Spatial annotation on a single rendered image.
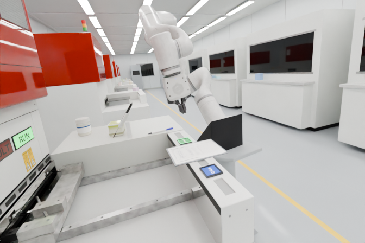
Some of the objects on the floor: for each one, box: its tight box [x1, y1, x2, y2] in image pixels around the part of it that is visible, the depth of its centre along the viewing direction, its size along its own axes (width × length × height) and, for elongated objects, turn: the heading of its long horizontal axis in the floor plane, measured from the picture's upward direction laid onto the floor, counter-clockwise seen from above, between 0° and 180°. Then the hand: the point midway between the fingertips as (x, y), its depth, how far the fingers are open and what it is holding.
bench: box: [207, 37, 247, 109], centre depth 582 cm, size 108×180×200 cm, turn 40°
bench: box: [187, 49, 209, 97], centre depth 787 cm, size 108×180×200 cm, turn 40°
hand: (182, 108), depth 76 cm, fingers closed
